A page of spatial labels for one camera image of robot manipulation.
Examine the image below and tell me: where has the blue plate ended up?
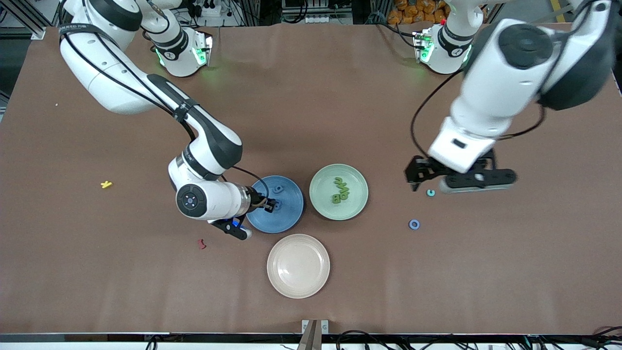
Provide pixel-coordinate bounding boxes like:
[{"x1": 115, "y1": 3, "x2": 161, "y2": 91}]
[{"x1": 245, "y1": 175, "x2": 305, "y2": 234}]

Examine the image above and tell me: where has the green plate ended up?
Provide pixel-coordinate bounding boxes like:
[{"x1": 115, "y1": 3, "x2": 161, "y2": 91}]
[{"x1": 309, "y1": 164, "x2": 369, "y2": 221}]

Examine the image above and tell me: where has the beige plate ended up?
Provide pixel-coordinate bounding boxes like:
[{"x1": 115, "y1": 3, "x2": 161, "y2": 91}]
[{"x1": 266, "y1": 234, "x2": 331, "y2": 299}]

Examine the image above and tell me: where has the brown table cover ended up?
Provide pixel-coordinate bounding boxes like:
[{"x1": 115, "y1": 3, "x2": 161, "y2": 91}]
[{"x1": 0, "y1": 22, "x2": 622, "y2": 336}]

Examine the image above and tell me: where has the orange fruit pile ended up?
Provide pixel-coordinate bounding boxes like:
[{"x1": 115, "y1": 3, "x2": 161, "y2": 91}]
[{"x1": 387, "y1": 0, "x2": 450, "y2": 25}]

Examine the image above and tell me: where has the white power strip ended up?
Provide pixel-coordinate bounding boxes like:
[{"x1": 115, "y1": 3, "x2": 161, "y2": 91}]
[
  {"x1": 305, "y1": 14, "x2": 353, "y2": 25},
  {"x1": 197, "y1": 0, "x2": 222, "y2": 18}
]

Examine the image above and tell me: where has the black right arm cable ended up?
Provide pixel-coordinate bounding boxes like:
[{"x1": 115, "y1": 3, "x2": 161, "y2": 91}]
[{"x1": 61, "y1": 19, "x2": 271, "y2": 201}]

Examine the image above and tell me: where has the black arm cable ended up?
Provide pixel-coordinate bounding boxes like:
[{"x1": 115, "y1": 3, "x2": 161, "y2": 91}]
[
  {"x1": 411, "y1": 0, "x2": 613, "y2": 158},
  {"x1": 61, "y1": 19, "x2": 271, "y2": 201}
]

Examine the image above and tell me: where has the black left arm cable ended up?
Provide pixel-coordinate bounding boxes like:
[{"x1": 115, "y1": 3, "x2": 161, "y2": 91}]
[{"x1": 411, "y1": 0, "x2": 613, "y2": 158}]

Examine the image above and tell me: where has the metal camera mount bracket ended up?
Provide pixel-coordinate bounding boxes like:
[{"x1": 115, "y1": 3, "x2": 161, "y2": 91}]
[{"x1": 301, "y1": 319, "x2": 329, "y2": 350}]

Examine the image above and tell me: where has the aluminium frame post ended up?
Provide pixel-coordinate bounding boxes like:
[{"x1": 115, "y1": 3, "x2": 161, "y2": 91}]
[{"x1": 0, "y1": 0, "x2": 47, "y2": 39}]

